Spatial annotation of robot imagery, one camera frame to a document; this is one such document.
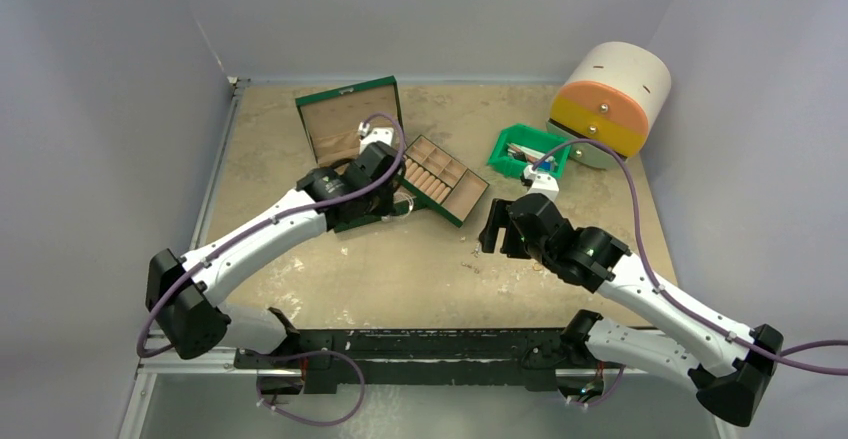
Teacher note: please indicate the green jewelry box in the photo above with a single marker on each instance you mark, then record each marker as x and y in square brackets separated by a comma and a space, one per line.
[331, 118]

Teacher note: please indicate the round drawer cabinet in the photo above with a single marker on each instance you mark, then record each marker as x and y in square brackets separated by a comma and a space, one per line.
[613, 96]

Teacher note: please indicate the silver earring cluster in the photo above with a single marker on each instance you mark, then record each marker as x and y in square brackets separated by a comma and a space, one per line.
[473, 243]

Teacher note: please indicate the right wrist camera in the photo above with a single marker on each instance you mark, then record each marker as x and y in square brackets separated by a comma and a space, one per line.
[539, 181]

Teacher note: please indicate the green plastic bin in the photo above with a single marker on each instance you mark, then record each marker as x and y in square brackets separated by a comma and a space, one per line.
[519, 146]

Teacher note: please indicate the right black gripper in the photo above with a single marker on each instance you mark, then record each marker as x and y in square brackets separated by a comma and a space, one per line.
[502, 225]

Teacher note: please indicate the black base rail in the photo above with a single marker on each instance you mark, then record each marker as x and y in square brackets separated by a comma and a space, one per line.
[535, 359]

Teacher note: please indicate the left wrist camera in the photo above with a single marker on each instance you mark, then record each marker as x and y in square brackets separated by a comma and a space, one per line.
[375, 135]

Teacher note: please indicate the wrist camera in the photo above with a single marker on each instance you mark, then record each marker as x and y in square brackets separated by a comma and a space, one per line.
[375, 135]
[539, 181]

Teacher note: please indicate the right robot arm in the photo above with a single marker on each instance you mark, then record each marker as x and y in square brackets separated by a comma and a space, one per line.
[728, 365]

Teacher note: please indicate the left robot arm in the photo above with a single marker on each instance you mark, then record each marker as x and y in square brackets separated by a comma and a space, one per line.
[186, 294]

